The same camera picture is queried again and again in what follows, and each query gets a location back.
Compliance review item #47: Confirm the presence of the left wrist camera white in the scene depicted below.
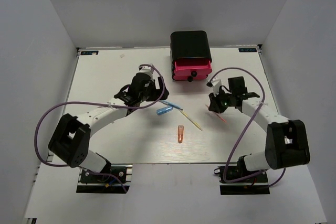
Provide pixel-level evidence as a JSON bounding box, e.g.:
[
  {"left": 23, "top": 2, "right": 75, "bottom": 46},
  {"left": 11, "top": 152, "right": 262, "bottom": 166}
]
[{"left": 139, "top": 64, "right": 154, "bottom": 79}]

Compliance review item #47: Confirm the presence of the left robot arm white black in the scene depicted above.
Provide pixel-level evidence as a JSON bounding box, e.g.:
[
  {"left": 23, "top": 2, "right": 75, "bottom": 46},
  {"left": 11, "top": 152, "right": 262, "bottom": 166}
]
[{"left": 48, "top": 72, "right": 169, "bottom": 182}]

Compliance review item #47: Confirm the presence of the right blue table sticker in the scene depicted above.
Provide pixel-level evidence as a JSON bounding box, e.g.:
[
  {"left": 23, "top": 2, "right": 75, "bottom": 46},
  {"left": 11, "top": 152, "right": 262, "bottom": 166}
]
[{"left": 238, "top": 48, "right": 258, "bottom": 52}]

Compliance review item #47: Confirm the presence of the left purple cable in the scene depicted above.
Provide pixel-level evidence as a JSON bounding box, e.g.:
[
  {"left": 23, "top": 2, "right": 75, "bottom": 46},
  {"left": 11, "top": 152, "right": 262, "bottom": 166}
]
[{"left": 35, "top": 63, "right": 169, "bottom": 192}]

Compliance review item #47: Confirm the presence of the light blue clip pen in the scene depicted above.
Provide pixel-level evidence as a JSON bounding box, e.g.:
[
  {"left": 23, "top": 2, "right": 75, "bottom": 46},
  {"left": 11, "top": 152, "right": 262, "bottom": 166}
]
[{"left": 159, "top": 100, "right": 183, "bottom": 110}]

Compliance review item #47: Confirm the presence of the yellow highlighter pen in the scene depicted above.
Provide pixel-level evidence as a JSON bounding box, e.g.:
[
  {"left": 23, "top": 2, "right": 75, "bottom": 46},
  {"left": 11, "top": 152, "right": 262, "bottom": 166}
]
[{"left": 179, "top": 110, "right": 203, "bottom": 131}]

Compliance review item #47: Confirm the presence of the pink drawer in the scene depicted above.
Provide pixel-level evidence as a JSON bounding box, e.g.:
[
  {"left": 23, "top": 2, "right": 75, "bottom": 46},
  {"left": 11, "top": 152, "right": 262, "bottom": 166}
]
[
  {"left": 172, "top": 74, "right": 208, "bottom": 82},
  {"left": 174, "top": 59, "right": 212, "bottom": 77},
  {"left": 172, "top": 71, "right": 208, "bottom": 82}
]

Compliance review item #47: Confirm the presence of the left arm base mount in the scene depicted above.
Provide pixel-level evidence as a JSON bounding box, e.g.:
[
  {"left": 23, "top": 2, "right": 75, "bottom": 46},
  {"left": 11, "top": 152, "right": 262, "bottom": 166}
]
[{"left": 76, "top": 164, "right": 133, "bottom": 194}]

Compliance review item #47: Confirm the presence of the left blue table sticker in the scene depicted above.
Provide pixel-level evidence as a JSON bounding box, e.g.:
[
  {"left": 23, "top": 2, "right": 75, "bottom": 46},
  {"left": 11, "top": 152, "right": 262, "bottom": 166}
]
[{"left": 80, "top": 50, "right": 99, "bottom": 56}]

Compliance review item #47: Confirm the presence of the orange highlighter pen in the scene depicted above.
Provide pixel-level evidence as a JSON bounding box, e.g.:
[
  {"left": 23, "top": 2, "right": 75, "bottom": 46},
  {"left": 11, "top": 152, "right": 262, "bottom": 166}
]
[{"left": 205, "top": 104, "right": 227, "bottom": 123}]

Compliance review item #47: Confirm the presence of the black drawer cabinet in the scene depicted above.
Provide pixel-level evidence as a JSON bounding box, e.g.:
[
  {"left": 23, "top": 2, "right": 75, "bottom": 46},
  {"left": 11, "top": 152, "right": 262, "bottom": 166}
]
[{"left": 170, "top": 30, "right": 212, "bottom": 72}]

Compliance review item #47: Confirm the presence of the blue table sticker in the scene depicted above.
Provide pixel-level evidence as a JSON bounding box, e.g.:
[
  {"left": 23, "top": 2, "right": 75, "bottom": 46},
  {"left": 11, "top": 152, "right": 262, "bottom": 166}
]
[
  {"left": 80, "top": 50, "right": 99, "bottom": 56},
  {"left": 238, "top": 48, "right": 258, "bottom": 52}
]

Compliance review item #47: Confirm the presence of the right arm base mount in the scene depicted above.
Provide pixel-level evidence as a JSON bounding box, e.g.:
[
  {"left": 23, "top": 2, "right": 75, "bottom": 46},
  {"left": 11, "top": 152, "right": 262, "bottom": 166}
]
[{"left": 214, "top": 166, "right": 270, "bottom": 196}]

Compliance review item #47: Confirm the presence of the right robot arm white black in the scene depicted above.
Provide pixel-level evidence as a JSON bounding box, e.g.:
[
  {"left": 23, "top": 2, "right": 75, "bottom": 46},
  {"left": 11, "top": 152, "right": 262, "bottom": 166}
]
[{"left": 207, "top": 77, "right": 310, "bottom": 183}]

